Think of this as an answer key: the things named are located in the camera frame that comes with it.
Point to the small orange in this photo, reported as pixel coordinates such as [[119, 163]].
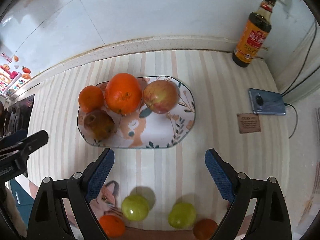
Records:
[[90, 98]]

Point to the brown wrinkled fruit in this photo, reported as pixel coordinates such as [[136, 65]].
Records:
[[98, 125]]

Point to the colourful toy decorations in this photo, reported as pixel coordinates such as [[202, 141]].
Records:
[[12, 77]]

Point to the striped cat print mat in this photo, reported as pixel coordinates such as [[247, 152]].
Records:
[[215, 92]]

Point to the floral fox print plate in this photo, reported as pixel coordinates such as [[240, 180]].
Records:
[[156, 130]]

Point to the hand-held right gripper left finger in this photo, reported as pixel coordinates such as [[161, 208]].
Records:
[[100, 172]]

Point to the brown mat label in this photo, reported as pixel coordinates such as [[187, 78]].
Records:
[[248, 123]]

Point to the large orange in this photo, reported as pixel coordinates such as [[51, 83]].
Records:
[[123, 92]]

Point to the small tangerine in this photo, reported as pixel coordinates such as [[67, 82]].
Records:
[[205, 229], [112, 227]]

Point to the green round fruit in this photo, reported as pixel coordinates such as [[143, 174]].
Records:
[[182, 215], [135, 208]]

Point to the red apple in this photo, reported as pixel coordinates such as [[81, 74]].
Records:
[[161, 96]]

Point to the blue smartphone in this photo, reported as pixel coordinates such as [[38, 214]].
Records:
[[268, 102]]

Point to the dark soy sauce bottle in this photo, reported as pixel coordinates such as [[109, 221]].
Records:
[[251, 40]]

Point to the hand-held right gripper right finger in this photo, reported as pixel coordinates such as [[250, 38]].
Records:
[[219, 175]]

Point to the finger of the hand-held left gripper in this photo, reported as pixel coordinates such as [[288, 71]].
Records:
[[30, 140]]

